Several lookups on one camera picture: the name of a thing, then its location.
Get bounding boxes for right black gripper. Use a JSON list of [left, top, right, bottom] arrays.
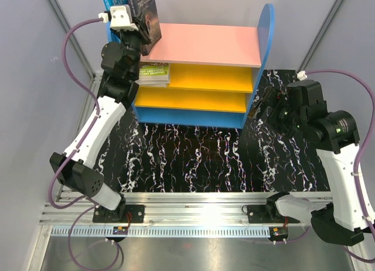
[[248, 86, 306, 139]]

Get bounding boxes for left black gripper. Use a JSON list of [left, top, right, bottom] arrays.
[[110, 12, 152, 78]]

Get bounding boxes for dark tale two cities book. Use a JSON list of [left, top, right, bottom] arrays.
[[128, 0, 162, 56]]

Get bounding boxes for green storey treehouse book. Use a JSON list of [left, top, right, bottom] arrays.
[[139, 62, 170, 81]]

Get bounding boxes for blue back cover book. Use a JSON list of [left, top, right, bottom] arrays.
[[137, 80, 169, 88]]

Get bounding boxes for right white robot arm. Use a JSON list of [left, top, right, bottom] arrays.
[[250, 80, 374, 246]]

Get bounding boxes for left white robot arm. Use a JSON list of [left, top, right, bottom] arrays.
[[48, 19, 151, 222]]

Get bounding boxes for blue pink yellow bookshelf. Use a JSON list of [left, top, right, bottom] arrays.
[[105, 3, 276, 129]]

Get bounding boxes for black marble pattern mat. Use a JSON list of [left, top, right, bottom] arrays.
[[87, 68, 336, 194]]

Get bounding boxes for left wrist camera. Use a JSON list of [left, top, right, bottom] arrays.
[[98, 5, 139, 31]]

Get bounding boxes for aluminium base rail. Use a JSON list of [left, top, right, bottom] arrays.
[[39, 191, 335, 228]]

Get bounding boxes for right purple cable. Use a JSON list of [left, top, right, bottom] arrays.
[[297, 68, 375, 263]]

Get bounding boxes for slotted grey cable duct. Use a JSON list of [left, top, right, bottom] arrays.
[[52, 225, 270, 238]]

